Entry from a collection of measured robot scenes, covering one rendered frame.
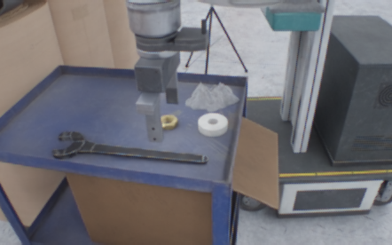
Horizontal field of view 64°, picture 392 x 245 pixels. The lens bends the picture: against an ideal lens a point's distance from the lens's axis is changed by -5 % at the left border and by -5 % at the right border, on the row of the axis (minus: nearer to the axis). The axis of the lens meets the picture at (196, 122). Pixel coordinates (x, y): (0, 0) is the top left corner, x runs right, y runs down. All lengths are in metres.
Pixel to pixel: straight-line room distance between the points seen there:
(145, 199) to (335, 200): 1.06
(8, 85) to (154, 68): 0.71
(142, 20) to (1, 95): 0.74
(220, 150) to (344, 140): 0.87
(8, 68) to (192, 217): 0.72
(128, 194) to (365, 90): 0.99
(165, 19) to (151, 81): 0.10
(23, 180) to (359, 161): 1.42
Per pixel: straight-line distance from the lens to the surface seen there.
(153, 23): 0.54
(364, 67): 1.36
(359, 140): 1.57
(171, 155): 0.73
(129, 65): 2.03
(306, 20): 1.14
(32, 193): 1.44
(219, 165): 0.72
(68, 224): 1.16
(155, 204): 0.85
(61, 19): 1.48
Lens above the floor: 1.37
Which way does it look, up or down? 36 degrees down
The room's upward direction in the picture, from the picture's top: 2 degrees counter-clockwise
